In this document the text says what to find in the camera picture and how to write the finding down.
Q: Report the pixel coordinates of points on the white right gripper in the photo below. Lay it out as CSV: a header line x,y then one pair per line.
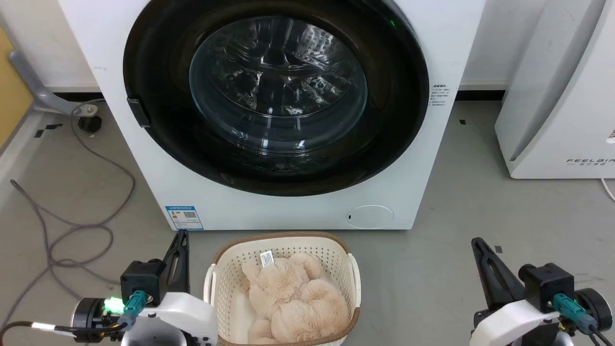
x,y
509,322

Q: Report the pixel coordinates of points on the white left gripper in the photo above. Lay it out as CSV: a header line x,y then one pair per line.
x,y
182,317

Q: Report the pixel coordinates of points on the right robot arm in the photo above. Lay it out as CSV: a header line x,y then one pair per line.
x,y
596,305

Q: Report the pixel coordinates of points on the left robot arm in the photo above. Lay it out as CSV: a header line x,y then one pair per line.
x,y
89,317

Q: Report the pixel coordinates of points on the white front-load washing machine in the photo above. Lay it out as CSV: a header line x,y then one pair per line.
x,y
161,192

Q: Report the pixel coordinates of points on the black round washer door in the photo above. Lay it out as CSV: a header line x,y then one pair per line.
x,y
158,72

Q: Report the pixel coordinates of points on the cream perforated laundry basket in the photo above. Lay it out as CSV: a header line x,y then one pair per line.
x,y
226,283

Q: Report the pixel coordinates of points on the blue energy label sticker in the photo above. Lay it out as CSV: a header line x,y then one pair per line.
x,y
184,217

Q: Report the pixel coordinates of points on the white barcode toy tag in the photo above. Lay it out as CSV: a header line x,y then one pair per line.
x,y
266,259

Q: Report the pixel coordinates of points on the beige plush toy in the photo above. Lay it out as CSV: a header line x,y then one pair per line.
x,y
298,302

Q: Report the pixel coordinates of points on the round white filter cover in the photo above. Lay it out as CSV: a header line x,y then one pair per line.
x,y
370,216

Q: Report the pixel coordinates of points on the black caster wheel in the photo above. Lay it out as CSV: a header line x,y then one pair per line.
x,y
89,124

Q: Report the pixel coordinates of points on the white air purifier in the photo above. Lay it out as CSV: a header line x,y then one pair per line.
x,y
562,96

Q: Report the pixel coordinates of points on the small text warning sticker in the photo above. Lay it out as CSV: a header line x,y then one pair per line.
x,y
440,96

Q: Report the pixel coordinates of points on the steel washer drum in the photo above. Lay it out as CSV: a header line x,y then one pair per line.
x,y
278,86

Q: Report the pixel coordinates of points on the grey metal stand leg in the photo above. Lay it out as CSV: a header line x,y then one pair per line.
x,y
45,98

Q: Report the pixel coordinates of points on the yellow wooden board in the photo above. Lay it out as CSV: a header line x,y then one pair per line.
x,y
12,91

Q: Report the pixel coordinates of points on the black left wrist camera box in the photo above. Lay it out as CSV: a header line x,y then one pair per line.
x,y
141,278

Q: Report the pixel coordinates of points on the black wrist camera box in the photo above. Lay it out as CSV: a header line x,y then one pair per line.
x,y
141,278
547,286

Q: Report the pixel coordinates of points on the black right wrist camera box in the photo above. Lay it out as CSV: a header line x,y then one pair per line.
x,y
547,286

